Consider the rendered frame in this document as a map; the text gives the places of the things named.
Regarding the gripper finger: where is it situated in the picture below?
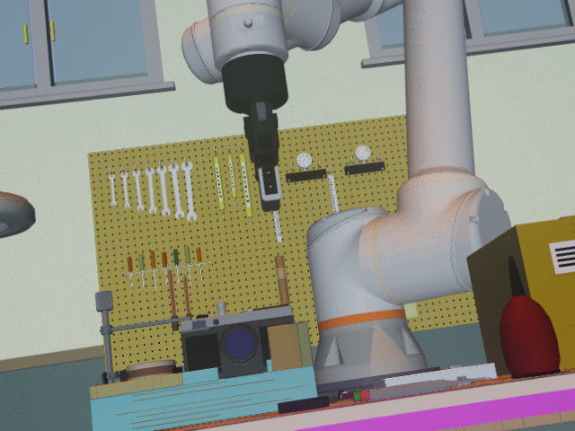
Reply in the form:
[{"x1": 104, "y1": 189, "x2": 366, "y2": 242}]
[{"x1": 254, "y1": 154, "x2": 282, "y2": 213}]

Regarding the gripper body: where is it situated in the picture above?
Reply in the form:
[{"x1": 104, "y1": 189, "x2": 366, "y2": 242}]
[{"x1": 223, "y1": 53, "x2": 289, "y2": 159}]

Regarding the cyan test-shelf nest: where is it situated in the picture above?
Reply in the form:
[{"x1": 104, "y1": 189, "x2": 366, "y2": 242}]
[{"x1": 89, "y1": 358, "x2": 318, "y2": 430}]

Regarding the black bar holder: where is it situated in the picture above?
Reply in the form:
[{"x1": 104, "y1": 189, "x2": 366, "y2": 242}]
[
  {"x1": 286, "y1": 169, "x2": 328, "y2": 184},
  {"x1": 344, "y1": 161, "x2": 386, "y2": 177}
]

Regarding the white ruler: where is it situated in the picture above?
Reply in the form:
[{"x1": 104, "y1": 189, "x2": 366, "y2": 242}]
[{"x1": 328, "y1": 174, "x2": 341, "y2": 215}]

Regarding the yellow pegboard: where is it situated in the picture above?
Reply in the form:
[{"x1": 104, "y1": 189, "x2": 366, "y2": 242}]
[{"x1": 87, "y1": 114, "x2": 480, "y2": 360}]

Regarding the white screwdriver rack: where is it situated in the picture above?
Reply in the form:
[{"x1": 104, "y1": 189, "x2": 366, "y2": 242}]
[{"x1": 124, "y1": 260, "x2": 215, "y2": 277}]

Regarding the brown box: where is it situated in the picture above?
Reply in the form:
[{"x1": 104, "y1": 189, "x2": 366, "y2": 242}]
[{"x1": 266, "y1": 323, "x2": 303, "y2": 372}]

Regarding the grey framed window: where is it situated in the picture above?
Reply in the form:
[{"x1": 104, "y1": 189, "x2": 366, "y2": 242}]
[
  {"x1": 0, "y1": 0, "x2": 177, "y2": 110},
  {"x1": 360, "y1": 0, "x2": 575, "y2": 69}
]

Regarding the brown tape roll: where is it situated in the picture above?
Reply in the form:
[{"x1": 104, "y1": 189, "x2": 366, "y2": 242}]
[{"x1": 126, "y1": 359, "x2": 176, "y2": 379}]

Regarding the black flat bar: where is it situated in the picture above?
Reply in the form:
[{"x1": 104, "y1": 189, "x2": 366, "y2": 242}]
[{"x1": 277, "y1": 395, "x2": 331, "y2": 416}]

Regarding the tan base block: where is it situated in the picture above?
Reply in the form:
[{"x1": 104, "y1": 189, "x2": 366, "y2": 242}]
[{"x1": 89, "y1": 372, "x2": 186, "y2": 400}]

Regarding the white sheet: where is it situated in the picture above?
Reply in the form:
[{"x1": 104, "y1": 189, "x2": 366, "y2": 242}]
[{"x1": 383, "y1": 362, "x2": 499, "y2": 389}]

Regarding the grey round lamp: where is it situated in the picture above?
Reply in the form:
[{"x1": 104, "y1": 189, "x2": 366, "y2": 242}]
[{"x1": 0, "y1": 190, "x2": 38, "y2": 240}]

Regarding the yellow box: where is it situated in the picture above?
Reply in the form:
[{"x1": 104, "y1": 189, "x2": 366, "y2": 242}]
[{"x1": 465, "y1": 215, "x2": 575, "y2": 376}]

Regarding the red air blower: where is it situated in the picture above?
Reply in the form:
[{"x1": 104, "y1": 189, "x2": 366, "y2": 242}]
[{"x1": 499, "y1": 255, "x2": 562, "y2": 379}]

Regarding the tan wooden handle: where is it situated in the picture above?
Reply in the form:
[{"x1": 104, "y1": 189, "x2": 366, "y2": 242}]
[{"x1": 274, "y1": 255, "x2": 290, "y2": 307}]

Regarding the dark blue camera lens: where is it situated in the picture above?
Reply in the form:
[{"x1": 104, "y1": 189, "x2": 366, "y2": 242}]
[{"x1": 219, "y1": 323, "x2": 262, "y2": 366}]

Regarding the black and grey camera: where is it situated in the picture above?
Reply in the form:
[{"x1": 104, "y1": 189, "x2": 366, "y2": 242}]
[{"x1": 180, "y1": 306, "x2": 296, "y2": 380}]

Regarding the grey stand post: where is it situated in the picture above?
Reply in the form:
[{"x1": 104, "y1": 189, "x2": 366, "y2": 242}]
[{"x1": 94, "y1": 290, "x2": 115, "y2": 384}]

